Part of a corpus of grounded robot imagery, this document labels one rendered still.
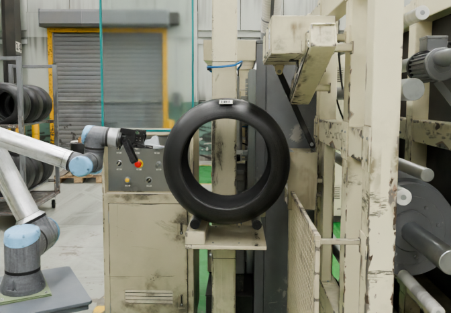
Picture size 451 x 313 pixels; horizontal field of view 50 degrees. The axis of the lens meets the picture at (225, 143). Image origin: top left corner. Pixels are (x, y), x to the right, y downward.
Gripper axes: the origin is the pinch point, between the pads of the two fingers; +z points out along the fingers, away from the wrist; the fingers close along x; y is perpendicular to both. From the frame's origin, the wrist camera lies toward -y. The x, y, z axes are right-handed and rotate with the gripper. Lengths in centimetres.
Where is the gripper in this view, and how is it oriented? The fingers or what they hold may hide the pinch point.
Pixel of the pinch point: (161, 148)
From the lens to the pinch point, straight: 226.4
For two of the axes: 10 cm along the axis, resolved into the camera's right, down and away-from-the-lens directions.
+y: 1.2, -9.9, -0.9
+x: 0.3, -0.9, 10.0
